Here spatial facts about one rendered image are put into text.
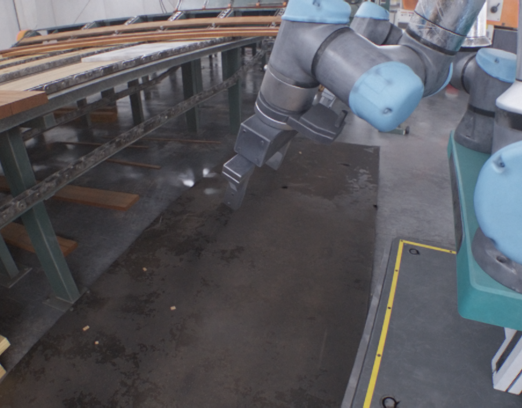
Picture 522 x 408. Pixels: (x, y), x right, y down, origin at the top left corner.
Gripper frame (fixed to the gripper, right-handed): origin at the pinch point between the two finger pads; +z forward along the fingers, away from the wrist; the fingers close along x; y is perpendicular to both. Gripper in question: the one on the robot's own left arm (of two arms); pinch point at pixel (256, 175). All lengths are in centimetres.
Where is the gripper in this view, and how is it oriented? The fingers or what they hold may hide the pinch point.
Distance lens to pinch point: 60.3
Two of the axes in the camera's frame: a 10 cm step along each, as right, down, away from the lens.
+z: -2.6, 6.3, 7.4
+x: -5.2, 5.5, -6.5
